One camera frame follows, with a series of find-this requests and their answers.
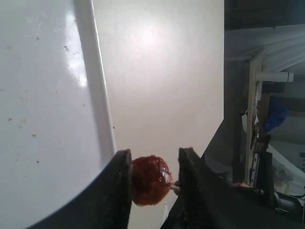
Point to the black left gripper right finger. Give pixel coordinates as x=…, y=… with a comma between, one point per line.
x=207, y=202

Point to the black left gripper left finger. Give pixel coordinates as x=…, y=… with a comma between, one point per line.
x=104, y=204

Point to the red meatball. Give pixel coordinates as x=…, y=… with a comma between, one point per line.
x=151, y=180

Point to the white rectangular plastic tray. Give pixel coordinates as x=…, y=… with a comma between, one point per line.
x=55, y=134

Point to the blue object in background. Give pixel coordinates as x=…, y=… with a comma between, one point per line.
x=277, y=114

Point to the wooden frame in background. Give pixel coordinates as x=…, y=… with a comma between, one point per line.
x=287, y=142

